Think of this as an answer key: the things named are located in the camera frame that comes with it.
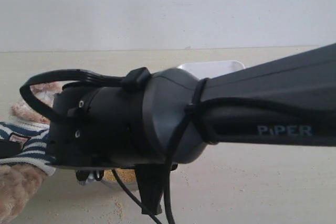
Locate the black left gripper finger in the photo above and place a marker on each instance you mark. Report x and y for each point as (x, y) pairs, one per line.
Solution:
(9, 149)

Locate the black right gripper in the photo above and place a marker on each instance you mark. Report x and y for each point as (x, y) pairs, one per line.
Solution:
(105, 131)

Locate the plush teddy bear striped sweater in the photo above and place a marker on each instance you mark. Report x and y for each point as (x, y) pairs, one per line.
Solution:
(23, 174)

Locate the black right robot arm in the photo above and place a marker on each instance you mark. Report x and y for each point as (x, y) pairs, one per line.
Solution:
(151, 122)

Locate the steel bowl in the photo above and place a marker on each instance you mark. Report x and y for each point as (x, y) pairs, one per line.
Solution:
(116, 186)

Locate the yellow millet grain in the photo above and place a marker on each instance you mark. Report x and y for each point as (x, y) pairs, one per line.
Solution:
(126, 175)

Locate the white plastic tray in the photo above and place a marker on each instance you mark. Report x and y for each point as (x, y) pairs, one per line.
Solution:
(212, 69)

